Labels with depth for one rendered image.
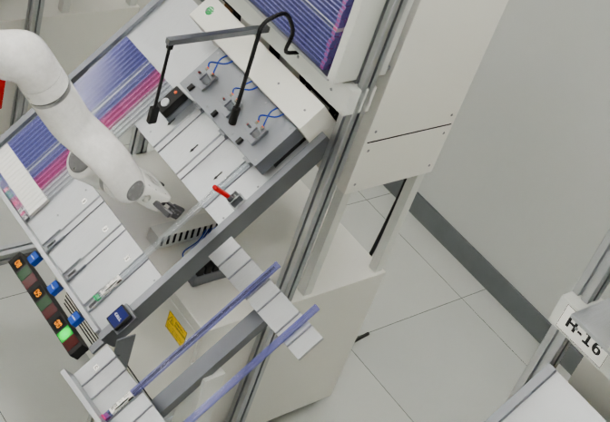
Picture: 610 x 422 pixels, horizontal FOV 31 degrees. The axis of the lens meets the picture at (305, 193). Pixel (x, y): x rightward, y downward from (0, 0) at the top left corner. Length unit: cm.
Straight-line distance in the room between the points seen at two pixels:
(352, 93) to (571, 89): 158
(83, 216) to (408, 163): 84
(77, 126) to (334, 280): 115
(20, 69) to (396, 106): 99
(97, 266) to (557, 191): 191
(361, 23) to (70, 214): 92
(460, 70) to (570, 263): 146
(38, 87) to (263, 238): 122
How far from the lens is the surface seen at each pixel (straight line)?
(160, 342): 306
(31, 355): 354
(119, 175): 225
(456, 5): 261
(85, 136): 223
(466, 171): 431
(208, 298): 294
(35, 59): 210
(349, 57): 242
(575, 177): 398
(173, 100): 276
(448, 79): 277
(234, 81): 269
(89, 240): 276
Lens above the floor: 263
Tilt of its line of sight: 36 degrees down
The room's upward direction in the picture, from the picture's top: 20 degrees clockwise
